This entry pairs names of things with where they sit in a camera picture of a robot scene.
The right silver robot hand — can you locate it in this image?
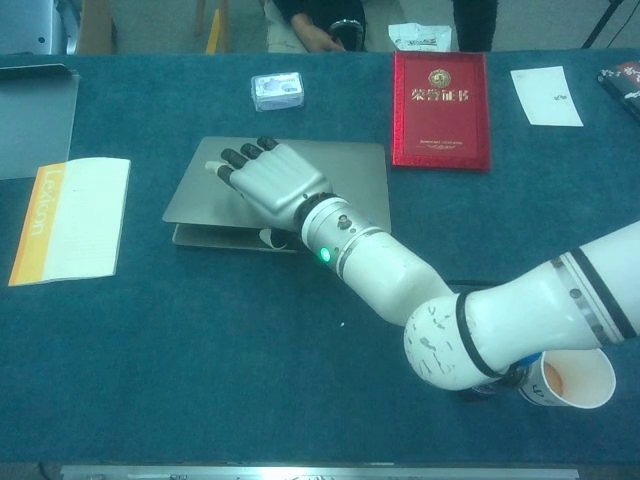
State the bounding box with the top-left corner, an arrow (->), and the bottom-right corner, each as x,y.
203,136 -> 335,251

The person's right hand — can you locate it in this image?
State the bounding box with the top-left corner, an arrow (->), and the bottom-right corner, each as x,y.
289,13 -> 346,54

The silver grey laptop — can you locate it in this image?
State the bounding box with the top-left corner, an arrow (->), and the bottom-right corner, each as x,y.
161,135 -> 393,255

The yellow white Lexicon book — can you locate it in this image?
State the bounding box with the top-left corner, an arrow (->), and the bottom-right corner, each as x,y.
7,157 -> 132,288

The black curved handheld object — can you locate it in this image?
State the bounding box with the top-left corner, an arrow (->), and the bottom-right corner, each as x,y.
327,18 -> 364,52

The small tissue pack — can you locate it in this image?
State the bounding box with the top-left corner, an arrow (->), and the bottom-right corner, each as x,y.
249,71 -> 306,113

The yellow board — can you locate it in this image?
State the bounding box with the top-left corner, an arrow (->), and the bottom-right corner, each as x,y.
204,8 -> 230,54

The white crumpled plastic bag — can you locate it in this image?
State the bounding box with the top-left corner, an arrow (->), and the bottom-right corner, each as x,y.
387,22 -> 454,53

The red certificate folder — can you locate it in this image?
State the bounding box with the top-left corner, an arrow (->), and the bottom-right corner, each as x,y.
390,50 -> 493,174

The person's left black sleeve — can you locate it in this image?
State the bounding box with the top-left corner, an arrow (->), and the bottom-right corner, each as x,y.
452,0 -> 499,53

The teal felt table cloth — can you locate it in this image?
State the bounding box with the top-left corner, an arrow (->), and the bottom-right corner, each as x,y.
0,47 -> 640,467

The brown cardboard box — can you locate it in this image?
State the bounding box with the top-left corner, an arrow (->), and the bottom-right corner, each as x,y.
74,0 -> 119,55

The white paper card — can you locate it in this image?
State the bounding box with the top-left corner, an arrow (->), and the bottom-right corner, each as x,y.
509,65 -> 585,128

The grey flat folder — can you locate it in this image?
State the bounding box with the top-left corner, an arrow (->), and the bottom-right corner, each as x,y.
0,63 -> 81,181

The silver metal casing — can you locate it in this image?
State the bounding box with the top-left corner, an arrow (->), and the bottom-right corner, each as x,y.
0,0 -> 81,56

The black tripod leg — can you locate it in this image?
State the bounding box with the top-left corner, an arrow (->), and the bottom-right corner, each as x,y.
581,0 -> 626,50

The cola bottle blue cap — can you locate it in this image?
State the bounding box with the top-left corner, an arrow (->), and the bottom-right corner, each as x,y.
457,362 -> 526,402

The black book white lettering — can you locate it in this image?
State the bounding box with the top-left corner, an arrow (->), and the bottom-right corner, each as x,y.
595,60 -> 640,119

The white paper cup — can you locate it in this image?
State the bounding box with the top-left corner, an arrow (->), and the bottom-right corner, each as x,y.
517,349 -> 617,410

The aluminium profile rail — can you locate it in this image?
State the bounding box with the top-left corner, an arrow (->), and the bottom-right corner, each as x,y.
59,464 -> 580,480

